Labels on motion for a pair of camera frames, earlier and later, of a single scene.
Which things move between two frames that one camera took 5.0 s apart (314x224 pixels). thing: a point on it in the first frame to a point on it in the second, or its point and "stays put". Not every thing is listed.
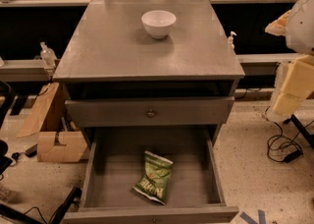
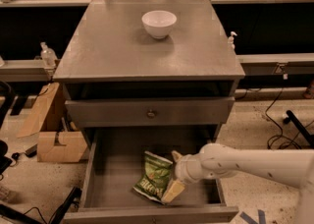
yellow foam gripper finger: x=279 y=26 to x=176 y=155
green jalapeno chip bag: x=153 y=181 stays put
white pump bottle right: x=231 y=45 stays put
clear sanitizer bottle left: x=48 y=56 stays put
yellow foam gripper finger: x=297 y=85 to x=176 y=188
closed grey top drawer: x=120 y=112 stays put
